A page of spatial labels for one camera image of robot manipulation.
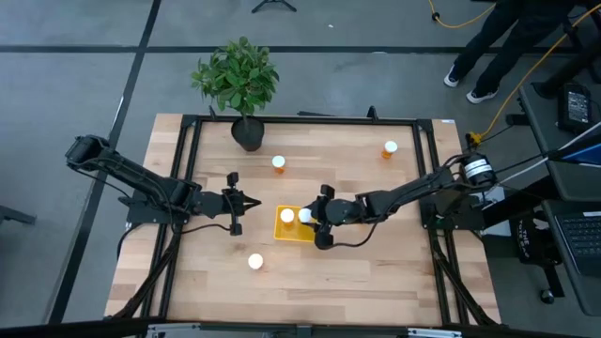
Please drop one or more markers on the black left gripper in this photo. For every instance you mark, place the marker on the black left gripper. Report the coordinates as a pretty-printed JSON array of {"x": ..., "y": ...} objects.
[{"x": 216, "y": 204}]

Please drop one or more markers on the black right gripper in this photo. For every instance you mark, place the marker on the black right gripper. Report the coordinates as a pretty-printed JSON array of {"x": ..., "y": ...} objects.
[{"x": 343, "y": 212}]

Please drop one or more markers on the orange cup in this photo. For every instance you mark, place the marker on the orange cup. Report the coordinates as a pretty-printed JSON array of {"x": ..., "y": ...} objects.
[{"x": 389, "y": 147}]

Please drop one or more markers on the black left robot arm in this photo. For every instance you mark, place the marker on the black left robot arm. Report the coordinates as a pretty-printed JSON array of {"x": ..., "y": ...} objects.
[{"x": 136, "y": 176}]

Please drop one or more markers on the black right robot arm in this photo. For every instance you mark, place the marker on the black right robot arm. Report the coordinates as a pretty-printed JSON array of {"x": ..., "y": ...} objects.
[{"x": 404, "y": 190}]

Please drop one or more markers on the yellow plastic slotted basket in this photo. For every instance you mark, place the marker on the yellow plastic slotted basket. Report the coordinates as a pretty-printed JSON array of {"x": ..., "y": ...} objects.
[{"x": 293, "y": 233}]

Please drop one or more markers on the potted green plant black pot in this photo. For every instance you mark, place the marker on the potted green plant black pot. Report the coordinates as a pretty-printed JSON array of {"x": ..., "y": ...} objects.
[{"x": 239, "y": 80}]

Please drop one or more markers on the black bag white lettering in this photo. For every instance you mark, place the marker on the black bag white lettering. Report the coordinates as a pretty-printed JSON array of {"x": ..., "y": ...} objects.
[{"x": 526, "y": 241}]

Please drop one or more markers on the black stand leg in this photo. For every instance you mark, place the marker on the black stand leg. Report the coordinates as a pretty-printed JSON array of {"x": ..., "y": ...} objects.
[{"x": 16, "y": 215}]

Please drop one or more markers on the dark grey side desk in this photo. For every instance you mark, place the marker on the dark grey side desk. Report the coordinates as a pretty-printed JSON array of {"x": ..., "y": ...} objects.
[{"x": 544, "y": 136}]

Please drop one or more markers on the person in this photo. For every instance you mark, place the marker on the person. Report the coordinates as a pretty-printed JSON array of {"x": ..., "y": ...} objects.
[{"x": 507, "y": 42}]

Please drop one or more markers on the black laptop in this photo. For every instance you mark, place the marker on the black laptop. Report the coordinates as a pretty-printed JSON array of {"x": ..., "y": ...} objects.
[{"x": 582, "y": 239}]

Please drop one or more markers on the black power adapter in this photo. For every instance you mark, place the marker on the black power adapter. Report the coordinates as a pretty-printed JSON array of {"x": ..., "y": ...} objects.
[{"x": 576, "y": 107}]

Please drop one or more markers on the black aluminium table frame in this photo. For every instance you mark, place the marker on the black aluminium table frame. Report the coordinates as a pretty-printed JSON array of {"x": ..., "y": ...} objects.
[{"x": 305, "y": 120}]

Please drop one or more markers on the silver aluminium bracket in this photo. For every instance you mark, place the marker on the silver aluminium bracket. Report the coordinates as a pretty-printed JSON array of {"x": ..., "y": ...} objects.
[
  {"x": 174, "y": 331},
  {"x": 434, "y": 333}
]

